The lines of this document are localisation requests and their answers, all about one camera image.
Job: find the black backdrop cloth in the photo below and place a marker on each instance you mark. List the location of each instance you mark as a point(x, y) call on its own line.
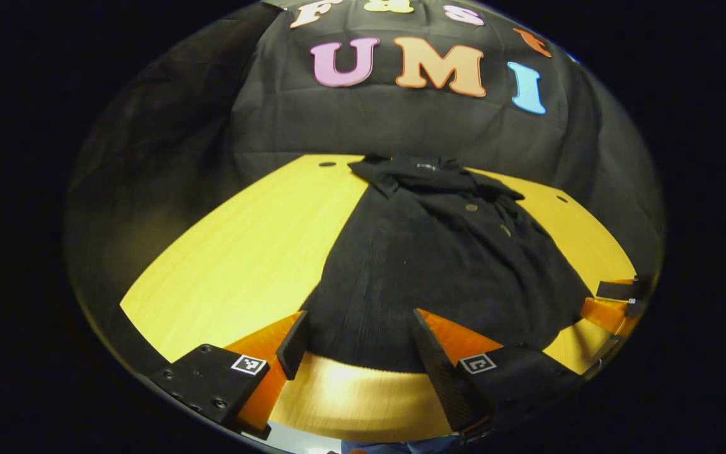
point(401, 126)

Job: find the black button shirt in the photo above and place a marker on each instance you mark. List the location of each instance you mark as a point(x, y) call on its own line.
point(438, 271)

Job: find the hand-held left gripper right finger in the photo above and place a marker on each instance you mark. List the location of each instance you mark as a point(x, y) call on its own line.
point(432, 359)

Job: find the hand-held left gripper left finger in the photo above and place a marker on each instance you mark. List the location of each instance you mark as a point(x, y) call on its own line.
point(293, 347)

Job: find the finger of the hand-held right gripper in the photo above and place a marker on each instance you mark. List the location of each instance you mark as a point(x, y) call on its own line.
point(605, 313)
point(618, 287)

